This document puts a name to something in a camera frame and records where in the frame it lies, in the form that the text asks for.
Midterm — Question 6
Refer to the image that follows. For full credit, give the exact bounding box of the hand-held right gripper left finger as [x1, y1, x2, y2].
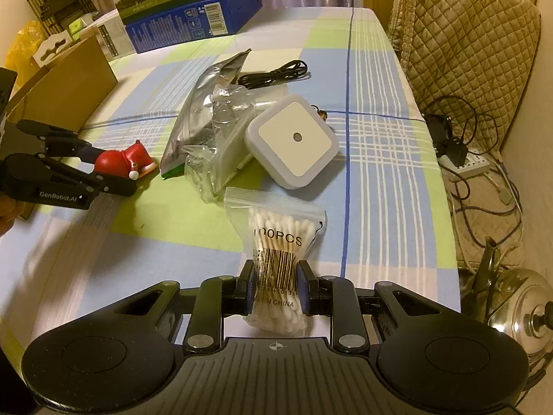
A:
[113, 259, 255, 353]

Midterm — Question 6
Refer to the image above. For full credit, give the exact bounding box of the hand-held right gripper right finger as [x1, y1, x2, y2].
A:
[296, 260, 446, 353]

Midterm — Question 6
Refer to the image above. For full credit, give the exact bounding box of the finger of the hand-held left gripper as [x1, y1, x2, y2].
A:
[43, 159, 138, 198]
[16, 120, 105, 166]

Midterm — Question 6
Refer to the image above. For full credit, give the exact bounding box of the red toy figure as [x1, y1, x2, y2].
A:
[94, 139, 158, 181]

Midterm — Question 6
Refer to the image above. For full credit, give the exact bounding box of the brown cardboard box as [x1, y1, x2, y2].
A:
[6, 35, 119, 140]

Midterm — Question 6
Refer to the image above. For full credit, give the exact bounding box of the cotton swab bag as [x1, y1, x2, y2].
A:
[224, 187, 327, 339]

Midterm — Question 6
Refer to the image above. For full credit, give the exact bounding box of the silver foil bag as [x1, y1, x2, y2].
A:
[159, 49, 252, 181]

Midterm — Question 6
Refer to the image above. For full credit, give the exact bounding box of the white square night light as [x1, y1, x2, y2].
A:
[244, 94, 339, 190]

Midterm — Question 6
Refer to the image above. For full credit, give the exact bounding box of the person's left hand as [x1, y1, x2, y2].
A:
[0, 190, 21, 237]

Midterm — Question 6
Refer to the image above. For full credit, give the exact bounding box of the tissue carton with hang tab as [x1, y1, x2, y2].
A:
[34, 14, 93, 70]

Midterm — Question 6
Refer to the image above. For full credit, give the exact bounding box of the yellow plastic bag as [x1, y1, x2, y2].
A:
[4, 20, 49, 71]

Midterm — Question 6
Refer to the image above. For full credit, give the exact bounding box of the clear plastic bag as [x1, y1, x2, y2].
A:
[181, 85, 260, 205]

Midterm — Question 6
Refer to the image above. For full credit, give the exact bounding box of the white product box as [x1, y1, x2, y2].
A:
[88, 11, 135, 62]

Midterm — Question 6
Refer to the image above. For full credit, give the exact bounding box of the checked bedsheet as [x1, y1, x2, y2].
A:
[0, 6, 459, 357]

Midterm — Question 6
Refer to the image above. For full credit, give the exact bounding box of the black folding rack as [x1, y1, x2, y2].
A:
[25, 0, 101, 39]

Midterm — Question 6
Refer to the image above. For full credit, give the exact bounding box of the blue box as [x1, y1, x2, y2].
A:
[125, 0, 264, 55]

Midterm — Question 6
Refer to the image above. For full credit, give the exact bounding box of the white power strip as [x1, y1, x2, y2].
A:
[440, 155, 492, 179]

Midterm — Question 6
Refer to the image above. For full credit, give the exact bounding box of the black power adapter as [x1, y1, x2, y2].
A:
[434, 113, 470, 166]

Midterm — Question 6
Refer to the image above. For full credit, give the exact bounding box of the steel kettle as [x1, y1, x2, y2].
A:
[473, 237, 550, 383]

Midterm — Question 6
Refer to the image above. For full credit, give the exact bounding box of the quilted beige cover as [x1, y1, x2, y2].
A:
[386, 0, 542, 158]

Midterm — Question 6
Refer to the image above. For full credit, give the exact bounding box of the tangle of floor cables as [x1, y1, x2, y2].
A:
[421, 95, 525, 269]

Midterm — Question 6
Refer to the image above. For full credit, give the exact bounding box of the black cable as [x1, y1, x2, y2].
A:
[238, 60, 311, 90]

